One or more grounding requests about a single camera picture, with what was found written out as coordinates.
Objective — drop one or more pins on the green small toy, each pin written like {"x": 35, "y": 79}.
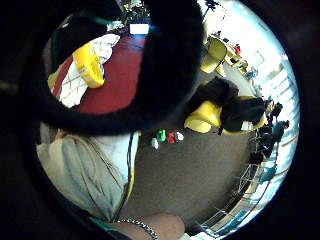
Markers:
{"x": 161, "y": 135}

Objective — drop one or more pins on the metal railing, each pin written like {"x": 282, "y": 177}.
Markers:
{"x": 246, "y": 196}

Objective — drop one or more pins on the green plants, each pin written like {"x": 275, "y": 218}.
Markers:
{"x": 133, "y": 10}

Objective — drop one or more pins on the white small toy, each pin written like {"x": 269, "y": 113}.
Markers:
{"x": 180, "y": 136}
{"x": 155, "y": 143}

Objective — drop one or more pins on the black jacket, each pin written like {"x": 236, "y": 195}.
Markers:
{"x": 240, "y": 111}

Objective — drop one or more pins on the yellow armchair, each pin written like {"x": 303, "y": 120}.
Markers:
{"x": 203, "y": 118}

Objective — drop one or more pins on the white screen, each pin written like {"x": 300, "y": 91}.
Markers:
{"x": 139, "y": 29}

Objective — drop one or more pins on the the person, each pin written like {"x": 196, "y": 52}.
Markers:
{"x": 80, "y": 170}

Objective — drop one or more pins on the yellow chair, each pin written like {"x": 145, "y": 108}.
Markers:
{"x": 215, "y": 55}

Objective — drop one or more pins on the red small toy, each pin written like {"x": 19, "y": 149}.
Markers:
{"x": 171, "y": 137}

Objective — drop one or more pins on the white checked cloth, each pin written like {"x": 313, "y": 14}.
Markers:
{"x": 75, "y": 86}

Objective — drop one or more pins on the yellow box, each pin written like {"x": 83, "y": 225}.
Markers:
{"x": 88, "y": 66}

